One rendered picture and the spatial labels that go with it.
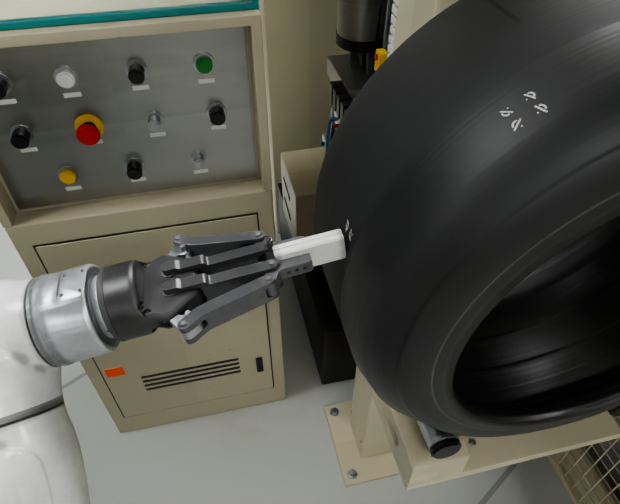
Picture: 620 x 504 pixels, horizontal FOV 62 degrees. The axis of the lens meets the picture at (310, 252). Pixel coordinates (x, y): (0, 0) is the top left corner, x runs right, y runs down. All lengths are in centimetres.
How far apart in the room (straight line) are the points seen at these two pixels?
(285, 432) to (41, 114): 119
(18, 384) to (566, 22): 56
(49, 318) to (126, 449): 135
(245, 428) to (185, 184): 92
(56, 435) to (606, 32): 57
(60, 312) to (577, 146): 44
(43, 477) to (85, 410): 142
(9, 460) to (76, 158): 71
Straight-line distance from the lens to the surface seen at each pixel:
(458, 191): 42
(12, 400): 54
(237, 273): 49
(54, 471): 55
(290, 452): 174
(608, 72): 44
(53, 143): 111
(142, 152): 111
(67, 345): 52
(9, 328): 53
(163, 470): 177
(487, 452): 90
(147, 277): 53
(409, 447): 81
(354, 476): 170
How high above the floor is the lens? 159
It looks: 45 degrees down
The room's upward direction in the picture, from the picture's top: straight up
